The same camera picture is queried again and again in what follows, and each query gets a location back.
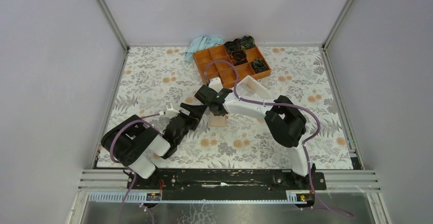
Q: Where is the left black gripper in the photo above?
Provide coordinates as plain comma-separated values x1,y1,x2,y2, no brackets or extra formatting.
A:
175,103,205,146

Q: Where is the beige card holder wallet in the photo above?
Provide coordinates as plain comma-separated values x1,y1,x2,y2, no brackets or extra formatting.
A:
208,113,227,128

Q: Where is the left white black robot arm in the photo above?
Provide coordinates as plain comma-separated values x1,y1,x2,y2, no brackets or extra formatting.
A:
101,103,207,189

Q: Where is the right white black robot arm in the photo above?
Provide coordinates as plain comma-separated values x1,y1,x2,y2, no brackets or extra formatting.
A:
195,85,313,189

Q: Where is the white card box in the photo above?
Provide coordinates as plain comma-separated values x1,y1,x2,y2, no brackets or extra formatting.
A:
236,76,274,100

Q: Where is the orange compartment tray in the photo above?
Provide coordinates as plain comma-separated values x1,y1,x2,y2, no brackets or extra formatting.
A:
193,45,272,88

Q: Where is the dark rolled band middle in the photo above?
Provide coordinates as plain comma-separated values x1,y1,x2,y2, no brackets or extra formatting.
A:
230,50,248,66

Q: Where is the dark rolled band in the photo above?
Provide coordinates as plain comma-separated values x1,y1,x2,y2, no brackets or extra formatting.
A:
224,38,242,55
230,50,248,66
251,58,269,73

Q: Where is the dark rolled band right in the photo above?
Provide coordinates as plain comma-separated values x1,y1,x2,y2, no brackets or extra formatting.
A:
251,58,269,73

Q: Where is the dark rolled band top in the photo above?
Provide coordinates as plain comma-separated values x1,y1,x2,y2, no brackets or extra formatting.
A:
224,38,242,55

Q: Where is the light blue cloth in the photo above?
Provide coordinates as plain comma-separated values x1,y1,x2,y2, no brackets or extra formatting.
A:
185,35,224,63

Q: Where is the dark rolled band corner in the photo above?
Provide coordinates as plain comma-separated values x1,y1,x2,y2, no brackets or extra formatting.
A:
240,35,256,50

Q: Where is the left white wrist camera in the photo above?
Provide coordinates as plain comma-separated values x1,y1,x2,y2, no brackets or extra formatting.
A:
164,103,179,118

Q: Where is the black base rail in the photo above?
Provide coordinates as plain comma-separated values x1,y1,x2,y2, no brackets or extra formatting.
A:
126,168,327,202

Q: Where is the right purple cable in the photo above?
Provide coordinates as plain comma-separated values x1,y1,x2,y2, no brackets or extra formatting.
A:
203,60,355,220

